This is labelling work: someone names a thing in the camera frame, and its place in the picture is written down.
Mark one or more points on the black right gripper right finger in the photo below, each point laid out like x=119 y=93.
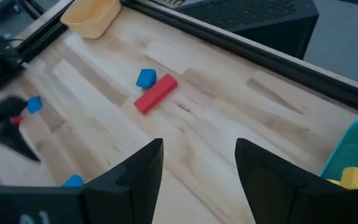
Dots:
x=275 y=193

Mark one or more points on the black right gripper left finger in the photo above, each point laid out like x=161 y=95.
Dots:
x=129 y=193

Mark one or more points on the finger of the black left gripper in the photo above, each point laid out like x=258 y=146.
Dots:
x=9 y=109
x=15 y=138

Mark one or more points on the long red block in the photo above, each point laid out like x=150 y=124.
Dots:
x=155 y=94
x=16 y=120

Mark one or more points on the blue wedge block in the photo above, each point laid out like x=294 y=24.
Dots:
x=34 y=104

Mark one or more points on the long blue block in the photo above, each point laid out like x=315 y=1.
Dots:
x=73 y=182

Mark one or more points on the long yellow block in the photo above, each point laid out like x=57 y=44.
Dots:
x=357 y=179

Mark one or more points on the small blue block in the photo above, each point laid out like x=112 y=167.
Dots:
x=146 y=78

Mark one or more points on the teal green plastic basket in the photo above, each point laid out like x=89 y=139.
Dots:
x=353 y=140

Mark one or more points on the beige plastic basket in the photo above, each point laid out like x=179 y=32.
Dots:
x=92 y=18

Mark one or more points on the black mesh computer case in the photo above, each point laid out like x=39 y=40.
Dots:
x=244 y=18

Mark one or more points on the black aluminium table frame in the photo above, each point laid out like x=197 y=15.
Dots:
x=337 y=90

